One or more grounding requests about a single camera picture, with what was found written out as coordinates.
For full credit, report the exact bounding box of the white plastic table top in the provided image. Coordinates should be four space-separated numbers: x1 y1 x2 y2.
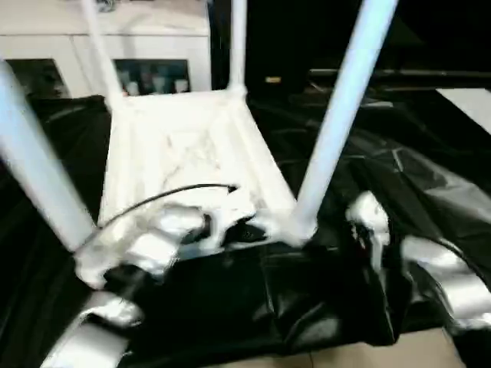
74 88 319 288

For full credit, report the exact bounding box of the long black rod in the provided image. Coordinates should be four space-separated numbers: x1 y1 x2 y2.
308 68 491 84

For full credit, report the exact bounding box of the white glass-door cabinet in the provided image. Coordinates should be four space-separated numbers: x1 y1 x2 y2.
0 0 212 97

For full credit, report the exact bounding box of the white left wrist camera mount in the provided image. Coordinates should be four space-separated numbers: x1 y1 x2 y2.
206 183 262 250

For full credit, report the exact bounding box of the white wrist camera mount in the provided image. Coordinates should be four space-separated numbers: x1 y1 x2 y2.
344 191 390 277
206 183 262 250

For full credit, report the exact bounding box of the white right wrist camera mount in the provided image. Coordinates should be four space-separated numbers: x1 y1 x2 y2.
344 191 390 277

